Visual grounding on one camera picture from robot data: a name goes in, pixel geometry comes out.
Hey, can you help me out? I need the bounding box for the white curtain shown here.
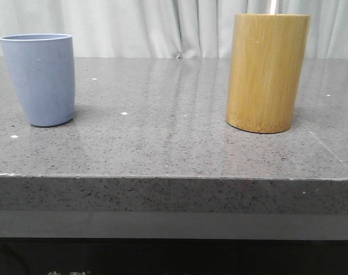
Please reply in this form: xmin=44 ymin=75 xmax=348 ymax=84
xmin=0 ymin=1 xmax=348 ymax=58

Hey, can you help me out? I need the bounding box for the pink chopstick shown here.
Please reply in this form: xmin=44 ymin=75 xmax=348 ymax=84
xmin=270 ymin=0 xmax=278 ymax=15

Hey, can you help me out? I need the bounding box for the bamboo cylindrical holder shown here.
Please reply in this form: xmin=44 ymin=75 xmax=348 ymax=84
xmin=226 ymin=14 xmax=311 ymax=133

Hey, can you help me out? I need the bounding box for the dark cabinet under counter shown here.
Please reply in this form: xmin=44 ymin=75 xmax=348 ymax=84
xmin=0 ymin=238 xmax=348 ymax=274

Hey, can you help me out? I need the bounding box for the blue plastic cup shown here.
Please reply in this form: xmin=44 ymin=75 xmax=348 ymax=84
xmin=0 ymin=34 xmax=75 ymax=127

